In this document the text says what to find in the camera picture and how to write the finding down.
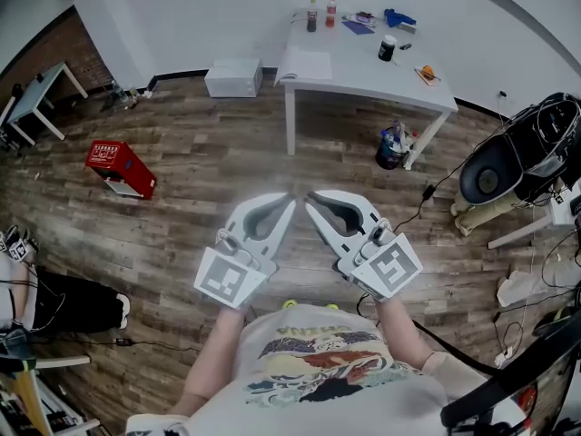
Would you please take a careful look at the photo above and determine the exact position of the beige cloth bag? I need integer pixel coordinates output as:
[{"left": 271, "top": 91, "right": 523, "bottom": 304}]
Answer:
[{"left": 450, "top": 187, "right": 523, "bottom": 238}]

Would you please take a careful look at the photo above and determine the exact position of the white flat packet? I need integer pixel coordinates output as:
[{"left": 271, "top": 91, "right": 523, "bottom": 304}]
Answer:
[{"left": 347, "top": 11, "right": 378, "bottom": 29}]

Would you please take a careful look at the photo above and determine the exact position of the red cardboard box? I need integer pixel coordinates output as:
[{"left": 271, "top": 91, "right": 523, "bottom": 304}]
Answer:
[{"left": 84, "top": 140, "right": 158, "bottom": 201}]

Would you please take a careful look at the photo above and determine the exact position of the white plastic bag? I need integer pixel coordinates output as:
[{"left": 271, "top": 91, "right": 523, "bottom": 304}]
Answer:
[{"left": 497, "top": 270, "right": 550, "bottom": 308}]

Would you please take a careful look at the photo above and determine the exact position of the white microwave oven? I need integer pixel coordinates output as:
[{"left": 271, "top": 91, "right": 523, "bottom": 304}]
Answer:
[{"left": 203, "top": 58, "right": 264, "bottom": 99}]

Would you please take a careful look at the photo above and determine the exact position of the person's right forearm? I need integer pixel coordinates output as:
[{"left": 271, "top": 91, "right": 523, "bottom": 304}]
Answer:
[{"left": 371, "top": 295, "right": 432, "bottom": 372}]

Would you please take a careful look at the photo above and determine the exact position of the black strap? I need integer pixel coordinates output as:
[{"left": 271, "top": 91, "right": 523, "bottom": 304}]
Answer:
[{"left": 410, "top": 309, "right": 581, "bottom": 431}]

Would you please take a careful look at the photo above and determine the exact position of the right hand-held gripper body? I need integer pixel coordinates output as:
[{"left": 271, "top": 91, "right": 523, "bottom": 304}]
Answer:
[{"left": 336, "top": 219, "right": 424, "bottom": 302}]

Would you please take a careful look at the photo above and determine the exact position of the small white side table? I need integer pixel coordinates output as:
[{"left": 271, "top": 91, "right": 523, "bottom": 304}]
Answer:
[{"left": 0, "top": 61, "right": 90, "bottom": 147}]

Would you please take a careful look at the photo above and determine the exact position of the blue booklet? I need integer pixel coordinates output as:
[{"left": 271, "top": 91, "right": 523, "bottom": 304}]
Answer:
[{"left": 340, "top": 19, "right": 376, "bottom": 35}]

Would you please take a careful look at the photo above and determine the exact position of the clear plastic bottle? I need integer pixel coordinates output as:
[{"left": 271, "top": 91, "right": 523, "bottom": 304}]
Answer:
[{"left": 111, "top": 79, "right": 131, "bottom": 106}]

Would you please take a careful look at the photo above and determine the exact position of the person's printed white t-shirt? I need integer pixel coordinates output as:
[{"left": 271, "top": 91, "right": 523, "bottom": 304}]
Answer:
[{"left": 126, "top": 306, "right": 532, "bottom": 436}]

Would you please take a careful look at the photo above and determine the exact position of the black jar white lid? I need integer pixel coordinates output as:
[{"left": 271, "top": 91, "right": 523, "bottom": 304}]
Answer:
[{"left": 378, "top": 35, "right": 398, "bottom": 63}]

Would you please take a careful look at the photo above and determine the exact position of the white book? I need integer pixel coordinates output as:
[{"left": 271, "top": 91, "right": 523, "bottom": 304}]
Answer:
[{"left": 275, "top": 45, "right": 335, "bottom": 84}]

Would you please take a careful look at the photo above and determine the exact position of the person's left forearm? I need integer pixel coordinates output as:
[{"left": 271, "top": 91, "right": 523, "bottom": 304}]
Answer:
[{"left": 170, "top": 304, "right": 251, "bottom": 417}]

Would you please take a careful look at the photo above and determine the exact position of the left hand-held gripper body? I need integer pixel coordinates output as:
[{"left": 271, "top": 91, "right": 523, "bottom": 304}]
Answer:
[{"left": 193, "top": 227, "right": 279, "bottom": 309}]

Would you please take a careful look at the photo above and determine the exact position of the blue cloth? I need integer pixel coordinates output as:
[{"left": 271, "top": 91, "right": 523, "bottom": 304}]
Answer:
[{"left": 383, "top": 7, "right": 418, "bottom": 29}]

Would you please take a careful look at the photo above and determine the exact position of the orange packet with tool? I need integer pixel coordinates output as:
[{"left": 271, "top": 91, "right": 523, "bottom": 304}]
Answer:
[{"left": 413, "top": 64, "right": 441, "bottom": 86}]

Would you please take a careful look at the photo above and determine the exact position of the black trash bin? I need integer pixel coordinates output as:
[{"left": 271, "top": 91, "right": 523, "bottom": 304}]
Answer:
[{"left": 375, "top": 123, "right": 417, "bottom": 171}]

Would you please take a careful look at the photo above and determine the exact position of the large white table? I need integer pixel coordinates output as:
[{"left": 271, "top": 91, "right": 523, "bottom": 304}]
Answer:
[{"left": 275, "top": 7, "right": 459, "bottom": 172}]

